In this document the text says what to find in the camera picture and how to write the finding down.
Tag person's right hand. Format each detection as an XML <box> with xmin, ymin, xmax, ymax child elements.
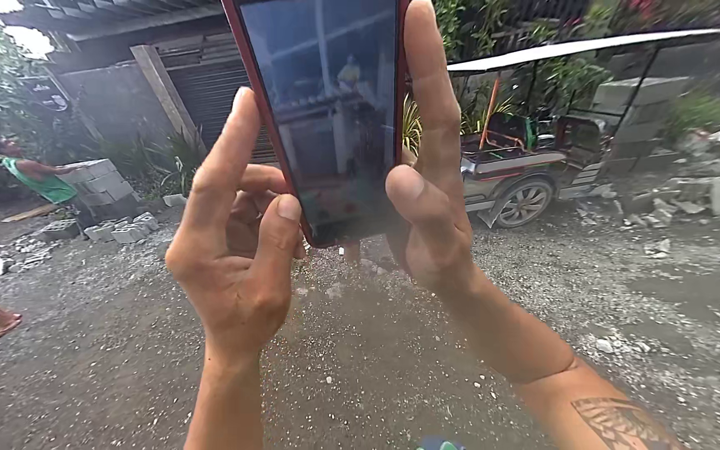
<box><xmin>385</xmin><ymin>0</ymin><xmax>475</xmax><ymax>295</ymax></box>

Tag person's left hand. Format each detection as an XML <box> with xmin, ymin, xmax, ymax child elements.
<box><xmin>165</xmin><ymin>87</ymin><xmax>306</xmax><ymax>358</ymax></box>

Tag red-cased smartphone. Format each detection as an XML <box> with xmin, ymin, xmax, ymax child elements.
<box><xmin>221</xmin><ymin>0</ymin><xmax>411</xmax><ymax>250</ymax></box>

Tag person's left forearm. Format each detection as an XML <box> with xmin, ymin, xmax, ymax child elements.
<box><xmin>184</xmin><ymin>340</ymin><xmax>265</xmax><ymax>450</ymax></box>

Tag person's right forearm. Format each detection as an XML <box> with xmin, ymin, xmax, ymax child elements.
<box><xmin>436</xmin><ymin>265</ymin><xmax>689</xmax><ymax>450</ymax></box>

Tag yellow-green spiky plant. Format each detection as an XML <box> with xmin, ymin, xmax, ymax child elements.
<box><xmin>401</xmin><ymin>94</ymin><xmax>424</xmax><ymax>157</ymax></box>

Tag green narrow-leaved plant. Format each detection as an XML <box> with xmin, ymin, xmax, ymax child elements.
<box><xmin>138</xmin><ymin>128</ymin><xmax>201</xmax><ymax>198</ymax></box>

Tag dark roller shutter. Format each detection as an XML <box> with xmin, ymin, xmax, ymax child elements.
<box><xmin>155</xmin><ymin>42</ymin><xmax>280</xmax><ymax>165</ymax></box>

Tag tricycle with white roof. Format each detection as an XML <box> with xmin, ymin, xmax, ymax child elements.
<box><xmin>447</xmin><ymin>28</ymin><xmax>720</xmax><ymax>230</ymax></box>

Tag pile of loose concrete blocks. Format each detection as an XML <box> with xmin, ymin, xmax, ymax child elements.
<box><xmin>40</xmin><ymin>212</ymin><xmax>160</xmax><ymax>245</ymax></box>

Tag stack of grey concrete blocks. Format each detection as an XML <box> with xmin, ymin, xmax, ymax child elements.
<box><xmin>57</xmin><ymin>158</ymin><xmax>142</xmax><ymax>226</ymax></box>

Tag green leafy bushes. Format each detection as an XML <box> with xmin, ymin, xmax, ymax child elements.
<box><xmin>438</xmin><ymin>0</ymin><xmax>614</xmax><ymax>135</ymax></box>

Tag corrugated metal roof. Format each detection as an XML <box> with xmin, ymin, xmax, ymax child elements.
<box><xmin>0</xmin><ymin>0</ymin><xmax>226</xmax><ymax>43</ymax></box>

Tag wooden plank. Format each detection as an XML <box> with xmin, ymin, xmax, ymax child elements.
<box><xmin>2</xmin><ymin>203</ymin><xmax>61</xmax><ymax>224</ymax></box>

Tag tall stack of concrete blocks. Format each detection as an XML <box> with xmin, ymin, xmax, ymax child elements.
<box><xmin>591</xmin><ymin>77</ymin><xmax>691</xmax><ymax>175</ymax></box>

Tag heap of small stone rubble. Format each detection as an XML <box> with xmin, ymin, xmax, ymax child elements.
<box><xmin>0</xmin><ymin>239</ymin><xmax>62</xmax><ymax>283</ymax></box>

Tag pile of broken concrete pieces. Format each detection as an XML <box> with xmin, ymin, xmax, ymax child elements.
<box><xmin>622</xmin><ymin>175</ymin><xmax>720</xmax><ymax>230</ymax></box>

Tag wooden post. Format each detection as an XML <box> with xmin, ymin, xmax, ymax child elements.
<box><xmin>130</xmin><ymin>44</ymin><xmax>208</xmax><ymax>156</ymax></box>

